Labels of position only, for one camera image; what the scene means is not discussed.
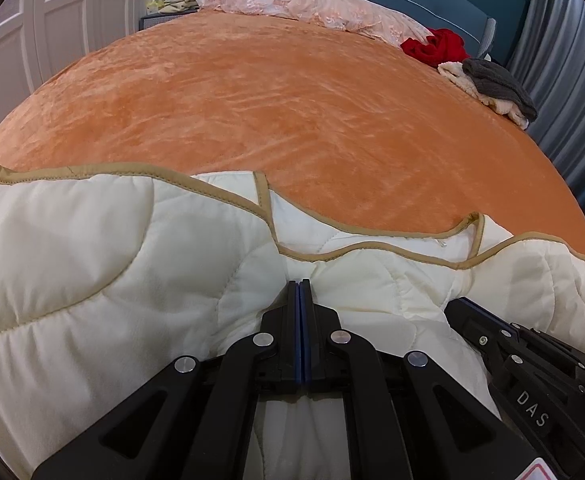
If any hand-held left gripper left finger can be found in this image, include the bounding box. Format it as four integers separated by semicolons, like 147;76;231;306
32;280;301;480

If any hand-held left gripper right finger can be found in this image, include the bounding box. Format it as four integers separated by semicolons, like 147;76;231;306
300;280;548;480

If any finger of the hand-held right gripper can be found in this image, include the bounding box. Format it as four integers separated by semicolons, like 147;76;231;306
465;296;585;382
445;299;519;382

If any cream quilted blanket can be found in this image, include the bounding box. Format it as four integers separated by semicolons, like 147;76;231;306
0;140;585;480

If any orange plush bed blanket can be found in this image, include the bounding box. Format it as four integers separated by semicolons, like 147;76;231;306
0;10;585;253

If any grey knit garment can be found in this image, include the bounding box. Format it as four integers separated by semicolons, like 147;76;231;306
462;57;538;121

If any cream fleece garment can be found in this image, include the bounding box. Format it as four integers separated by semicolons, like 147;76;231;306
437;61;530;131

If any grey curtain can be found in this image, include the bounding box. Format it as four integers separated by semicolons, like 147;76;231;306
505;0;585;251

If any red garment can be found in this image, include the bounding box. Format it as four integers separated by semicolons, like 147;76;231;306
401;28;473;67

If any pink floral quilt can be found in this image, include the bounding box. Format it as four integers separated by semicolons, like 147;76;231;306
195;0;435;48

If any grey nightstand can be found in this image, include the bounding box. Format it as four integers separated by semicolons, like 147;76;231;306
139;9;200;33

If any pale yellow cloth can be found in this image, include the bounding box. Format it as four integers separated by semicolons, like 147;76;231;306
146;0;208;15

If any white panelled wardrobe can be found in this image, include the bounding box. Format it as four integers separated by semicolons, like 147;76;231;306
0;0;173;146

